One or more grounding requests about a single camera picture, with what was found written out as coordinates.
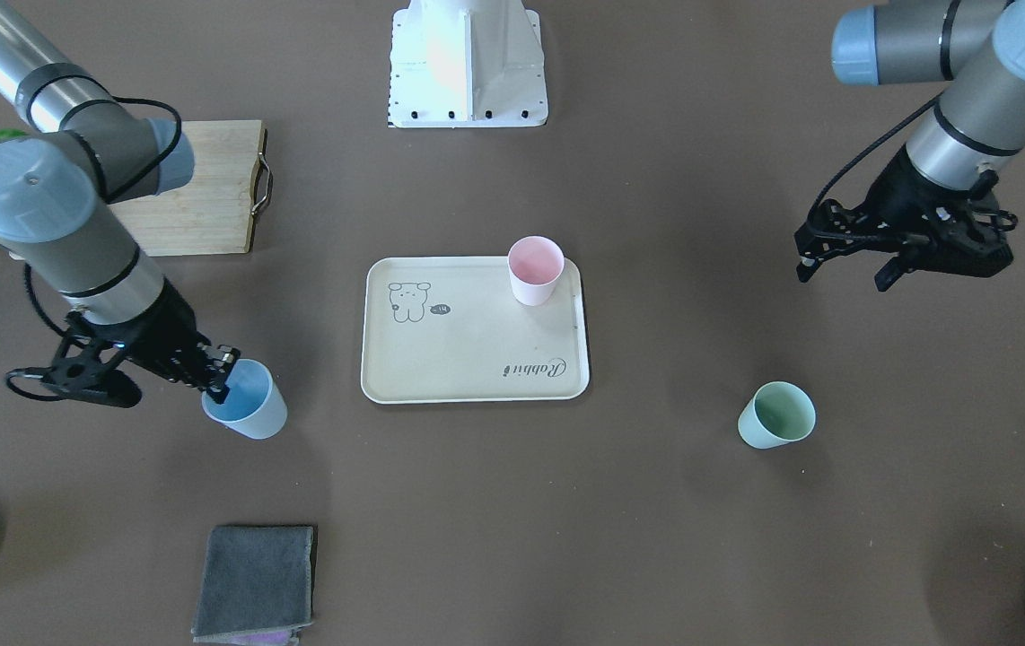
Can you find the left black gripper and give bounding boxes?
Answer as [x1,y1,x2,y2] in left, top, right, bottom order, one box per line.
[863,150,1016,292]

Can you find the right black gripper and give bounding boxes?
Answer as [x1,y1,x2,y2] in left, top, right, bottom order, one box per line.
[91,281,241,405]

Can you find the blue cup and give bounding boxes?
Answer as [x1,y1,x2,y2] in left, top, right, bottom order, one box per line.
[200,357,288,439]

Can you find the pink cup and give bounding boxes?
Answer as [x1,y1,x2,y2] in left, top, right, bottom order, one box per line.
[507,236,565,306]

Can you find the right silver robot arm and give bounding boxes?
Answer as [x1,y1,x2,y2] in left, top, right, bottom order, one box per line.
[0,1,240,407]

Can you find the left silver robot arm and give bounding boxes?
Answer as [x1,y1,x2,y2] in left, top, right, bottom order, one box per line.
[795,1,1025,291]

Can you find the cream rabbit tray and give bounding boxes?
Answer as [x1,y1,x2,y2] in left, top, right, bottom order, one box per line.
[360,255,591,405]

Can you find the green cup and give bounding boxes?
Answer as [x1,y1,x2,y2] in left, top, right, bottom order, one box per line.
[737,381,817,450]

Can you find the wooden cutting board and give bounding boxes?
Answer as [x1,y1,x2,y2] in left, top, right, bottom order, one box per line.
[111,119,272,258]

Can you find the grey folded cloth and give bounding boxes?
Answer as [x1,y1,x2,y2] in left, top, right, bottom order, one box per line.
[191,525,315,645]

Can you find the left gripper camera mount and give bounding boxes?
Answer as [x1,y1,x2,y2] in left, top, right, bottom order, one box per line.
[794,199,930,283]

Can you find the black gripper camera mount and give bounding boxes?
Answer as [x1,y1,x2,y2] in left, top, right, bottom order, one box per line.
[4,311,142,408]

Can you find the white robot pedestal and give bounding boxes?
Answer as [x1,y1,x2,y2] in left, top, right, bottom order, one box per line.
[387,1,549,128]

